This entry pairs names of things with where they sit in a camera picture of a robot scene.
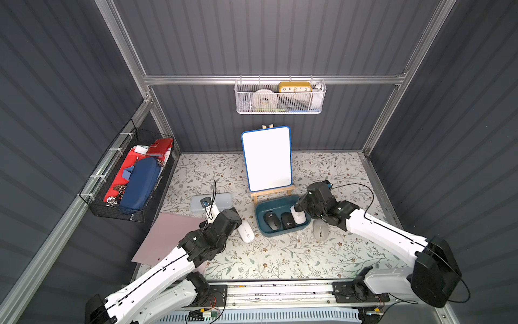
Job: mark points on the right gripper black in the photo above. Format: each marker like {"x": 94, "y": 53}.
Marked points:
{"x": 309, "y": 198}

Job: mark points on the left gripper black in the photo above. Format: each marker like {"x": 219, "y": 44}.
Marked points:
{"x": 231, "y": 214}

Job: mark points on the grey beige computer mouse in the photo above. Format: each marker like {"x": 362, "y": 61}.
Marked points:
{"x": 320, "y": 230}

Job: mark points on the white computer mouse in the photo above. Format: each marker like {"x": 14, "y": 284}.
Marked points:
{"x": 298, "y": 214}
{"x": 246, "y": 232}

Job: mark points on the teal plastic storage box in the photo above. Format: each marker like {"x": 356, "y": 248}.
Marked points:
{"x": 278, "y": 206}

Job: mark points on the black bulky computer mouse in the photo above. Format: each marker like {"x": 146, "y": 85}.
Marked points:
{"x": 272, "y": 220}

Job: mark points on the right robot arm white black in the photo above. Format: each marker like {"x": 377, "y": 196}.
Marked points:
{"x": 431, "y": 272}

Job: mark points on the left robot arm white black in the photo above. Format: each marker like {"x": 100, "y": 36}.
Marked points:
{"x": 171, "y": 284}

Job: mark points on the wooden easel stand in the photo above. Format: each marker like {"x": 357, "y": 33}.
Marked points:
{"x": 272, "y": 192}

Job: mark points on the grey blue flat case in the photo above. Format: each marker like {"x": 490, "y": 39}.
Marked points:
{"x": 222, "y": 201}

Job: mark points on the pink paper sheet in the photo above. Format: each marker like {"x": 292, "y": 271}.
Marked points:
{"x": 164, "y": 235}

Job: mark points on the navy blue pouch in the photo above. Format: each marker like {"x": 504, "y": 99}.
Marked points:
{"x": 140, "y": 186}

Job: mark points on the white bottle in basket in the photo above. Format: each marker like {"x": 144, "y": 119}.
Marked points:
{"x": 318, "y": 95}

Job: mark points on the white tape roll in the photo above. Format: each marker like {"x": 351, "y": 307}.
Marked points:
{"x": 264, "y": 99}

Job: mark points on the yellow clock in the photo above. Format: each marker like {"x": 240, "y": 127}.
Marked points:
{"x": 295, "y": 87}

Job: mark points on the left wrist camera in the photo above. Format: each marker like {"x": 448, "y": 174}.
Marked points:
{"x": 210, "y": 209}

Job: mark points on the white board blue frame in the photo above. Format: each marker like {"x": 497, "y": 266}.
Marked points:
{"x": 267, "y": 158}

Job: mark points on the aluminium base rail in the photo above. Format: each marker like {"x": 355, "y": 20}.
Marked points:
{"x": 306, "y": 301}

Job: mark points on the white wire mesh basket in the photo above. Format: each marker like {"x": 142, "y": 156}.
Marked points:
{"x": 289, "y": 103}

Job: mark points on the black wire wall basket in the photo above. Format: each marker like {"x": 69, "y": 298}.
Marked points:
{"x": 94, "y": 193}

